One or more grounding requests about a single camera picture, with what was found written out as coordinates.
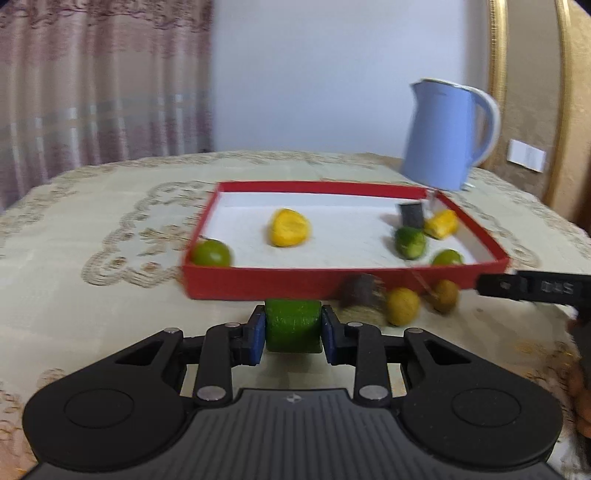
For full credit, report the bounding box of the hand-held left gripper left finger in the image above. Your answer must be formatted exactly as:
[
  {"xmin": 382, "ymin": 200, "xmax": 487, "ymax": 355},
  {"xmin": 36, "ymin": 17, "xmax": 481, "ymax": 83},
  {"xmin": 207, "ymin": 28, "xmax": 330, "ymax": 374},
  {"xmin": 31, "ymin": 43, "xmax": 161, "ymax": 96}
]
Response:
[{"xmin": 111, "ymin": 307, "xmax": 269, "ymax": 408}]

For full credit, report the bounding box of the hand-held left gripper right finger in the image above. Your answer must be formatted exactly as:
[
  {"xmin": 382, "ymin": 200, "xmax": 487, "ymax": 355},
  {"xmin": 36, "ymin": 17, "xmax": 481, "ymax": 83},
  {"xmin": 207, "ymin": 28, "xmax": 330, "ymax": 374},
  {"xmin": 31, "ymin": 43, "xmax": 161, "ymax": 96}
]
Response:
[{"xmin": 321, "ymin": 305, "xmax": 485, "ymax": 408}]

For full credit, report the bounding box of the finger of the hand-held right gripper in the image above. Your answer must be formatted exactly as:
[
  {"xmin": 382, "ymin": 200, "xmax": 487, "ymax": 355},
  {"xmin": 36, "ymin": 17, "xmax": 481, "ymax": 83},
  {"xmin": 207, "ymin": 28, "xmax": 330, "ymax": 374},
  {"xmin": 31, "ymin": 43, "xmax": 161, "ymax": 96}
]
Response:
[{"xmin": 475, "ymin": 270, "xmax": 591, "ymax": 306}]

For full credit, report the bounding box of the green cucumber piece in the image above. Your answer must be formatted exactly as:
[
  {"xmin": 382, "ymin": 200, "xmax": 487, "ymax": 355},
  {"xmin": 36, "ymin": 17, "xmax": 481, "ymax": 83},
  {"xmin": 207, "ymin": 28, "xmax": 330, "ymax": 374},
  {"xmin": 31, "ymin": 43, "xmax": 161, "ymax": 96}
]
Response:
[{"xmin": 265, "ymin": 299, "xmax": 324, "ymax": 354}]

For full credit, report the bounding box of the red shallow cardboard box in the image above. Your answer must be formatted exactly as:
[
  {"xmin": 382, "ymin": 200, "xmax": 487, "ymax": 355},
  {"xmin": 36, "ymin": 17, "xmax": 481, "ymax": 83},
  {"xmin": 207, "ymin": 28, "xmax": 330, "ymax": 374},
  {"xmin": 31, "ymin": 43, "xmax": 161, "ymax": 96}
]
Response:
[{"xmin": 181, "ymin": 181, "xmax": 511, "ymax": 302}]

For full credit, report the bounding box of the round green lime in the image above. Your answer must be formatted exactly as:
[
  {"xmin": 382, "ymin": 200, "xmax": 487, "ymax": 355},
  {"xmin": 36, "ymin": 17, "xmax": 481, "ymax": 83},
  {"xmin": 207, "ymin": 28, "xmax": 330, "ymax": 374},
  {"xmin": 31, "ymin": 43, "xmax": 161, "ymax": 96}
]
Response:
[
  {"xmin": 191, "ymin": 239, "xmax": 232, "ymax": 267},
  {"xmin": 431, "ymin": 248, "xmax": 465, "ymax": 266}
]

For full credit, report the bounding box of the person's right hand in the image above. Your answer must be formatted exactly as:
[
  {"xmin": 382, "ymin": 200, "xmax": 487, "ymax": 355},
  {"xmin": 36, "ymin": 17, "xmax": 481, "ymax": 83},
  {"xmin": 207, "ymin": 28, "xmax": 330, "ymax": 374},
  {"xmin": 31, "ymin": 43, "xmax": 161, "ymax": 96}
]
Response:
[{"xmin": 569, "ymin": 362, "xmax": 591, "ymax": 439}]

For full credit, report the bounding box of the tan round fruit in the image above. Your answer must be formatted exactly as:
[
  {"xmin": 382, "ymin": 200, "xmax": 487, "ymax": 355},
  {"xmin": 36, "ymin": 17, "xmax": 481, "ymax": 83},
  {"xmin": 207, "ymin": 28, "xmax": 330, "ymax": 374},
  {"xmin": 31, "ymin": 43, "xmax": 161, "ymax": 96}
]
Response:
[{"xmin": 386, "ymin": 288, "xmax": 420, "ymax": 326}]

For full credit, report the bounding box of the brown kiwi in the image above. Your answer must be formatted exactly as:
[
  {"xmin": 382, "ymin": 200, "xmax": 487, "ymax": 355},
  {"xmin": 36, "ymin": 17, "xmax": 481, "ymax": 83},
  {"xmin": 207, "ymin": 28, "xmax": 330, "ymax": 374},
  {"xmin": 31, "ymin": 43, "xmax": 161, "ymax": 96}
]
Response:
[{"xmin": 430, "ymin": 280, "xmax": 461, "ymax": 315}]

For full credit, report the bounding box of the small yellow fruit piece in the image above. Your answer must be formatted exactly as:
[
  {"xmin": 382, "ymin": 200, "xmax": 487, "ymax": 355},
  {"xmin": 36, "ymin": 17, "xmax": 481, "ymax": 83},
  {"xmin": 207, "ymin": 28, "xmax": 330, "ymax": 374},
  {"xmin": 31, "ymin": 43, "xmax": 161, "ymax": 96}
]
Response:
[{"xmin": 424, "ymin": 209, "xmax": 459, "ymax": 239}]

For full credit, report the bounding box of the large yellow fruit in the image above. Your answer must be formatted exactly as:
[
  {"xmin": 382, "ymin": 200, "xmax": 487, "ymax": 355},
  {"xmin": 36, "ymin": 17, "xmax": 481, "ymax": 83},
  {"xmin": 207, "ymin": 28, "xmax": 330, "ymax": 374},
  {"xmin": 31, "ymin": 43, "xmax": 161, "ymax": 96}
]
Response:
[{"xmin": 267, "ymin": 209, "xmax": 312, "ymax": 248}]

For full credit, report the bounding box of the dark grey block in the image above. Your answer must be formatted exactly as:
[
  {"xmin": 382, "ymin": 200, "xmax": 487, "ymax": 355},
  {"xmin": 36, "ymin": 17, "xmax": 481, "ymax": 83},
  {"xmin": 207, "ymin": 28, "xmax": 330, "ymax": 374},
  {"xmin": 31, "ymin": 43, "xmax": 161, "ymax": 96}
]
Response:
[{"xmin": 398, "ymin": 200, "xmax": 424, "ymax": 230}]

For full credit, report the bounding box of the light blue electric kettle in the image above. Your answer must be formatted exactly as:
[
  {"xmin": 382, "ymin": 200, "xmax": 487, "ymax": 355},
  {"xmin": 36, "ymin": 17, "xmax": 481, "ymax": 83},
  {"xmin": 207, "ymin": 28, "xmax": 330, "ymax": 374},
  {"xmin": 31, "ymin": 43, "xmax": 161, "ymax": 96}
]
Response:
[{"xmin": 399, "ymin": 78, "xmax": 502, "ymax": 192}]

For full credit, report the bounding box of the cream embroidered tablecloth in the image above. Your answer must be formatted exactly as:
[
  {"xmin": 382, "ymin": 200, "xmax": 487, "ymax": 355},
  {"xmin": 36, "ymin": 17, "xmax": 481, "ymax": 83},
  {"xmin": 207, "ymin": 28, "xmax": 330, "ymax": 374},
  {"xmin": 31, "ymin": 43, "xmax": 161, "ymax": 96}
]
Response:
[{"xmin": 0, "ymin": 150, "xmax": 591, "ymax": 480}]

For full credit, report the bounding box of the pink patterned curtain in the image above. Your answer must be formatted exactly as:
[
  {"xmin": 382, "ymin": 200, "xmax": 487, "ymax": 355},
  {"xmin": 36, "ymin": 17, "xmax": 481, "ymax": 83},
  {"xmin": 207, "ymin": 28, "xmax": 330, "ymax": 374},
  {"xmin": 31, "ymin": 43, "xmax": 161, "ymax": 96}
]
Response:
[{"xmin": 0, "ymin": 0, "xmax": 214, "ymax": 210}]

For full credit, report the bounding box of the white wall socket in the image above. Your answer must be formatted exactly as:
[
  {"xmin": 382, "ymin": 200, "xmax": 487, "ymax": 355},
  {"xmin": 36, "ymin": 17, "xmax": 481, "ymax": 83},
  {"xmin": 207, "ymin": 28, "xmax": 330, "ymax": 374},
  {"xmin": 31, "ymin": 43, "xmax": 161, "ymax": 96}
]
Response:
[{"xmin": 507, "ymin": 138, "xmax": 546, "ymax": 174}]

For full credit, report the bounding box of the gold wall moulding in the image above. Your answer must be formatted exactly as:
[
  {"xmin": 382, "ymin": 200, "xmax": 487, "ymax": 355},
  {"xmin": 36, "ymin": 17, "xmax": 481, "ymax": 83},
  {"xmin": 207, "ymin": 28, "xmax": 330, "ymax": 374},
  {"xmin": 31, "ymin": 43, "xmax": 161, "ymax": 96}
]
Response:
[
  {"xmin": 542, "ymin": 0, "xmax": 581, "ymax": 208},
  {"xmin": 480, "ymin": 0, "xmax": 509, "ymax": 171}
]

